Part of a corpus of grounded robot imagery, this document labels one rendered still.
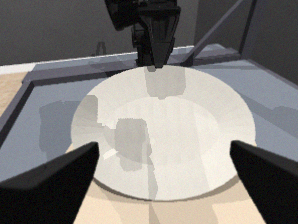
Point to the white round platter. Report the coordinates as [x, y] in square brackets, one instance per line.
[163, 134]

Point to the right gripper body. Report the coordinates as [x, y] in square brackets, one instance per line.
[155, 3]

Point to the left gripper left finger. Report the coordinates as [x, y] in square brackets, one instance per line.
[51, 193]

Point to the beige flat mat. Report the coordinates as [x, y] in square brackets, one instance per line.
[227, 204]

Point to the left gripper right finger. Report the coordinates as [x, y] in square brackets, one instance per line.
[271, 181]

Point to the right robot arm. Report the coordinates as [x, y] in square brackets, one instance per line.
[123, 14]

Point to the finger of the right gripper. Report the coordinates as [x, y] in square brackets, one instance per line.
[145, 43]
[160, 23]

